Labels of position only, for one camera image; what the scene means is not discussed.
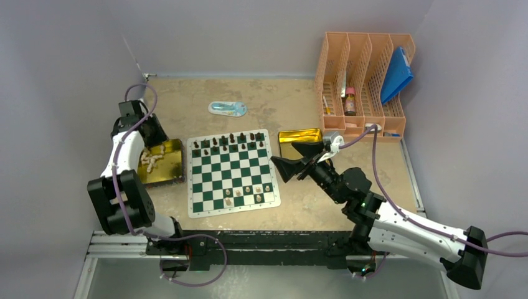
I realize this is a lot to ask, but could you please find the empty gold tin lid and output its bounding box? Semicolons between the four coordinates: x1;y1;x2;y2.
278;128;323;160

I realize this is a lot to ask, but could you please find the yellow pen in organizer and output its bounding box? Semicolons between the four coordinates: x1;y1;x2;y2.
322;95;332;115

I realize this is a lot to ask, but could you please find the white stapler in organizer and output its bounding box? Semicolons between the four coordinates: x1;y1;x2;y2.
364;123;382;134

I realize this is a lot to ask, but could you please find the green white chess board mat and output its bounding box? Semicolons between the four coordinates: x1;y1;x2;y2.
186;129;281;219

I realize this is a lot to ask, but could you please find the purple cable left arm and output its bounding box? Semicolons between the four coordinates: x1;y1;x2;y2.
111;83;228;288

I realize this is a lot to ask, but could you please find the gold tin with white pieces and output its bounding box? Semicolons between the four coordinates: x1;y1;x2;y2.
137;139;186;187

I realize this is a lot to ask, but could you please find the peach plastic file organizer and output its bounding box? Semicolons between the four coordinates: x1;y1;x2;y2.
314;32;416;143

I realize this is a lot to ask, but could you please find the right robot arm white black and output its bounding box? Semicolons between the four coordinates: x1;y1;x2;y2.
271;136;488;290

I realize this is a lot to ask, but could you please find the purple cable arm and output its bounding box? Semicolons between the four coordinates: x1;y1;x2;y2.
338;123;528;257
111;83;228;288

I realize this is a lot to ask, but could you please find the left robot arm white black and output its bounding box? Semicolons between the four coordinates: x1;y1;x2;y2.
87;99;186;255

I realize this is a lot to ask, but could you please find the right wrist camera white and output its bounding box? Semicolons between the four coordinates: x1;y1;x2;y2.
323;131;344;156

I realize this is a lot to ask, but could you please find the blue packaged stapler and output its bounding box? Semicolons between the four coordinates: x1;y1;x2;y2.
208;101;247;117

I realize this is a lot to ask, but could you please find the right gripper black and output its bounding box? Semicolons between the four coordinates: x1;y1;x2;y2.
271;141;345;204

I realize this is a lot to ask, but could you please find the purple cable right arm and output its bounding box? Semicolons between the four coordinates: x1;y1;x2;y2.
338;123;528;257

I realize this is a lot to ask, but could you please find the small bottle pink cap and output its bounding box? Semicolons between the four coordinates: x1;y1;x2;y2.
344;87;356;116

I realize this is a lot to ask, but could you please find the blue folder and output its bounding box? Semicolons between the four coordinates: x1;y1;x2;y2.
380;47;414;105

